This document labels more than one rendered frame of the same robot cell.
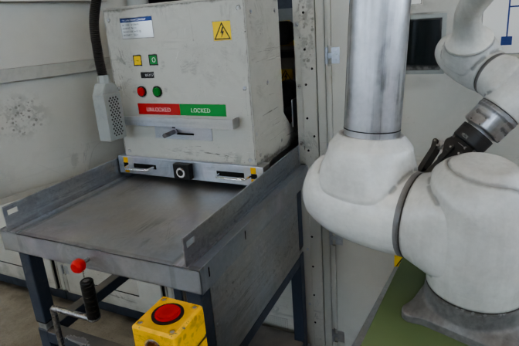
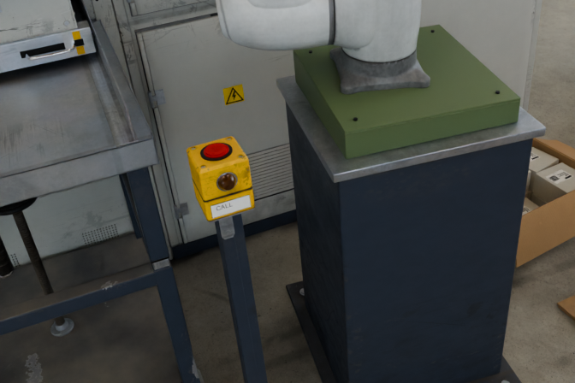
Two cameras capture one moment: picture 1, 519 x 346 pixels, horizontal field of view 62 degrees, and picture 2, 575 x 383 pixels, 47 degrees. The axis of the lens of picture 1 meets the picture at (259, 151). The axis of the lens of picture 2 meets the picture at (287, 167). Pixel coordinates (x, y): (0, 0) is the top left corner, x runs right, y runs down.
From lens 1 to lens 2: 0.71 m
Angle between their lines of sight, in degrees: 43
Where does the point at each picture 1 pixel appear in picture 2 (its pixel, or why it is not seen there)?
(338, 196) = (274, 5)
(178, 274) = (125, 154)
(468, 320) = (393, 69)
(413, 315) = (353, 86)
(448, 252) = (376, 19)
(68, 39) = not seen: outside the picture
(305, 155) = (93, 7)
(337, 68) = not seen: outside the picture
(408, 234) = (344, 16)
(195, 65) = not seen: outside the picture
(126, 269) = (45, 183)
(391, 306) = (329, 91)
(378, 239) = (317, 32)
